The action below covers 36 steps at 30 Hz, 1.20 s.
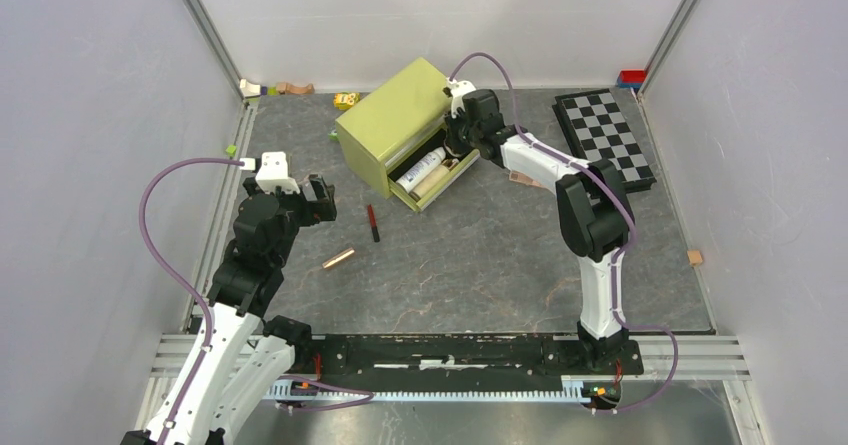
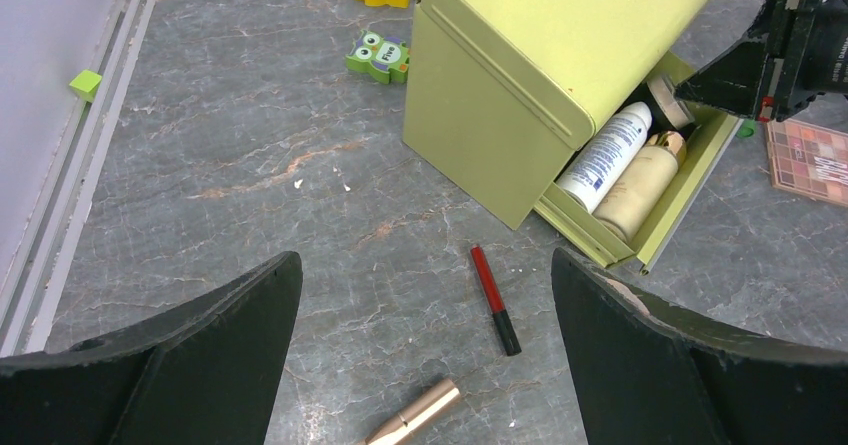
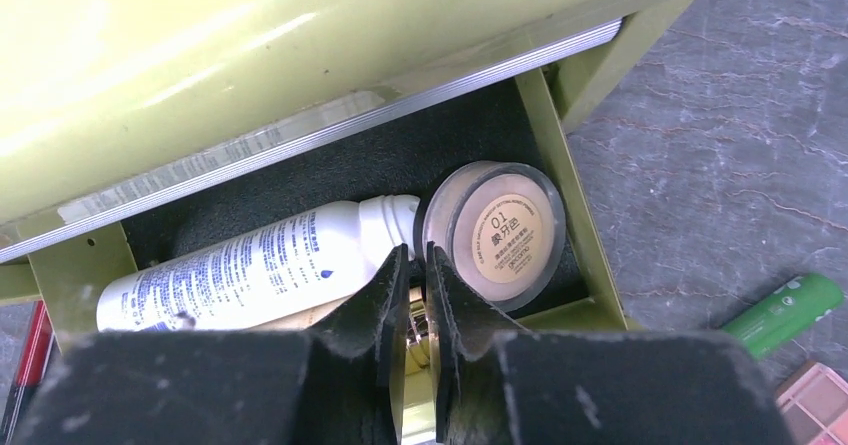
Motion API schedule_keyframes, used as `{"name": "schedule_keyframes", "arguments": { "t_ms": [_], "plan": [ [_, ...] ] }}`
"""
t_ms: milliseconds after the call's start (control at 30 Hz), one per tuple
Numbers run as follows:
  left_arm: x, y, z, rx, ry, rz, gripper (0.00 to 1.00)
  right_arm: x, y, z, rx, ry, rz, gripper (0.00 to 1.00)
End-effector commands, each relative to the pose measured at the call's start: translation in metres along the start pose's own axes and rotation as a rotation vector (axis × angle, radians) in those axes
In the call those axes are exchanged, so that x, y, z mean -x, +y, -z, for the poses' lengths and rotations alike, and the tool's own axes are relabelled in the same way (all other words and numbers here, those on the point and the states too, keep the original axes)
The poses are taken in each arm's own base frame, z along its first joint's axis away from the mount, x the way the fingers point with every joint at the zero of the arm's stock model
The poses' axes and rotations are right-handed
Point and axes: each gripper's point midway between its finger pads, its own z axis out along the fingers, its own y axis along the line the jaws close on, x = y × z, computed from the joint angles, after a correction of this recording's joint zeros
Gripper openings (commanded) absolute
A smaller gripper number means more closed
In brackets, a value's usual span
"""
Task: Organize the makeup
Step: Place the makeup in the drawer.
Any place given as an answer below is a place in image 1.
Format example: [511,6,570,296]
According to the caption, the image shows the wooden toy blocks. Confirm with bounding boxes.
[238,78,315,99]

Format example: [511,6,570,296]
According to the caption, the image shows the red black lip pencil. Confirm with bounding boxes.
[366,204,381,243]

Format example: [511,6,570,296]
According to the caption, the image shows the small wooden cube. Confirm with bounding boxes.
[687,250,704,267]

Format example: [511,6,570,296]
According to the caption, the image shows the white plastic bottle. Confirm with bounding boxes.
[396,147,446,193]

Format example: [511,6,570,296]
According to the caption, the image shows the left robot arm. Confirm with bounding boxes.
[122,174,337,444]

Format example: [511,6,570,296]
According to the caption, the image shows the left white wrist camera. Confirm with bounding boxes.
[239,151,300,196]

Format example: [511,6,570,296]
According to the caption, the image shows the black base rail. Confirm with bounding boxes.
[290,333,644,392]

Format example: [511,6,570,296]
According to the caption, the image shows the rose gold lipstick tube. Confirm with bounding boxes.
[322,248,355,269]

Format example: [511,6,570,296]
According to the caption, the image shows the yellow toy car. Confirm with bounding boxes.
[333,92,361,111]

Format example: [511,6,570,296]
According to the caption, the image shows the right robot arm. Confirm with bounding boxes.
[443,81,635,373]

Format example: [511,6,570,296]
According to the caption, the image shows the black white checkerboard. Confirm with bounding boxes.
[552,89,656,194]

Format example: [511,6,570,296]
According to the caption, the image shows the green metal drawer box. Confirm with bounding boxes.
[336,58,479,212]

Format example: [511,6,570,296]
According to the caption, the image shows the pink eyeshadow palette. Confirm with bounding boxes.
[508,171,546,189]

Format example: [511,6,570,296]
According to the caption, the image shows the red blue blocks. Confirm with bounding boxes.
[616,69,647,89]

